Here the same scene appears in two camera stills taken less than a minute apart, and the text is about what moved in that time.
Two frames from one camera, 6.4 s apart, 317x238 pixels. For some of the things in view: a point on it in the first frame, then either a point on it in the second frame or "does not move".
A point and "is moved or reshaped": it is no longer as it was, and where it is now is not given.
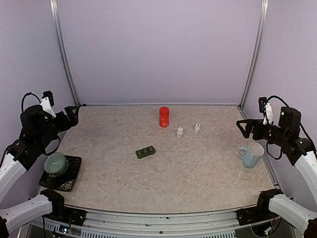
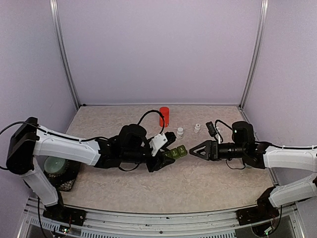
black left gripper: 73,119 -> 162,164
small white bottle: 197,128 does not move
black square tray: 65,180 does not move
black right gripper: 256,123 -> 211,148
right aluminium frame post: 256,58 does not move
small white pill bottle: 179,133 does not move
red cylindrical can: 164,116 does not move
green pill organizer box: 149,150 is moved or reshaped
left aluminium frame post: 62,51 does not move
